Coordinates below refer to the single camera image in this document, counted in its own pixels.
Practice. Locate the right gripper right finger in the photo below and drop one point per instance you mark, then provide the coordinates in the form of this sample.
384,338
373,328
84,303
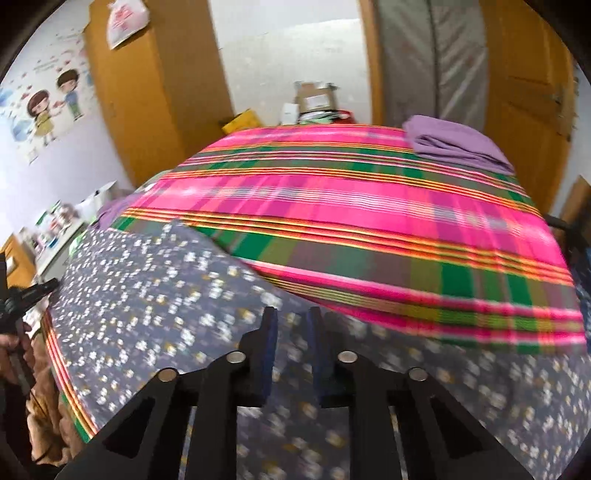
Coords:
346,379

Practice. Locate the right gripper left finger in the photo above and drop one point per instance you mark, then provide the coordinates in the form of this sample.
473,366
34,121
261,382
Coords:
241,378

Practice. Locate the grey floral garment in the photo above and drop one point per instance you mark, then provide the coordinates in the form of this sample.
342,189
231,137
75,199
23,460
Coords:
231,350

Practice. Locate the person's left hand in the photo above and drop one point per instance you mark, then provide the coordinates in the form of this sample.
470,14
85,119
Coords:
10,344

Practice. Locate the white drawer cabinet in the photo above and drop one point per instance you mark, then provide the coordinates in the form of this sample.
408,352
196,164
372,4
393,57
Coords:
52,262

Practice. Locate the purple cloth on table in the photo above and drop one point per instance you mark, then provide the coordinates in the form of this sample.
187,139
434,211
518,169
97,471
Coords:
110,211

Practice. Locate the pink plaid bed sheet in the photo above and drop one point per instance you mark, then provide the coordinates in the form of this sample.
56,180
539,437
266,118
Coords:
449,267

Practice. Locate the yellow gift bag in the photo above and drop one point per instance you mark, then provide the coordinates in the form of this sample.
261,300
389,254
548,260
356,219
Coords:
246,120

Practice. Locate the wooden wardrobe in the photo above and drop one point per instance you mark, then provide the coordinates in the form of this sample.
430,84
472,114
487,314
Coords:
162,92

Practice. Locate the folded purple cloth on bed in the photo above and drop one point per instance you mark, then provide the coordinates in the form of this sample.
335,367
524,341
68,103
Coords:
455,143

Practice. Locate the red round bin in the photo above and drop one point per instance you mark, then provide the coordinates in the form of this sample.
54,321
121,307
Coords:
343,117

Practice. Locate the tall white box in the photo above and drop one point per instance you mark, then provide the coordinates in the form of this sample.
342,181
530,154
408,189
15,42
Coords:
290,113

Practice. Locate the cardboard box with label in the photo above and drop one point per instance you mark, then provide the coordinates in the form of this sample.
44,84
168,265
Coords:
315,97

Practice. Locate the white plastic bag on wardrobe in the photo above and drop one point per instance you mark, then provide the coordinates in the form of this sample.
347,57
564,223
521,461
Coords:
126,18

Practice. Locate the grey zippered door curtain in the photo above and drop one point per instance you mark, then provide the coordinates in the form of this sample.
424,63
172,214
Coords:
435,61

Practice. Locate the wooden door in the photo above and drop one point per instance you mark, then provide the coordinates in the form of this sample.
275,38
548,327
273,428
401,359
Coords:
531,96

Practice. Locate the cartoon children wall sticker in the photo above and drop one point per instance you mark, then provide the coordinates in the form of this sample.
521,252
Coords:
46,91

